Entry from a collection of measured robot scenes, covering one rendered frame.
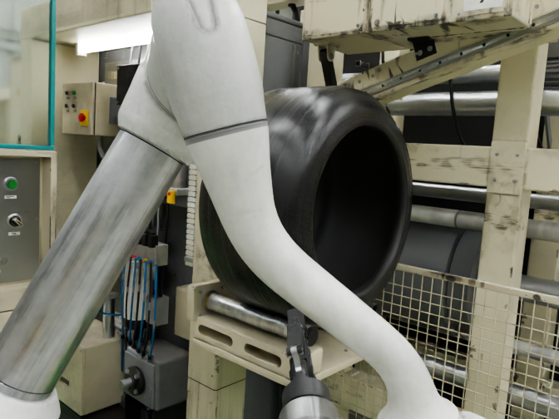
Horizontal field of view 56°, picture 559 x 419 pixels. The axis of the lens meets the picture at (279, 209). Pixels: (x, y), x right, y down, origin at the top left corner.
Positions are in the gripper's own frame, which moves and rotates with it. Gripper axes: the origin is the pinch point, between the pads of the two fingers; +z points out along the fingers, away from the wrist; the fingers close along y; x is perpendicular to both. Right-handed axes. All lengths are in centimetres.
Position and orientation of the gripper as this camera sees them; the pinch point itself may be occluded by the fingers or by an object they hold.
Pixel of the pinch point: (297, 323)
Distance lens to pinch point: 98.7
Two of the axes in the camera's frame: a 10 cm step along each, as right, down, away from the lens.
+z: -0.5, -4.7, 8.8
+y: 2.7, 8.4, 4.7
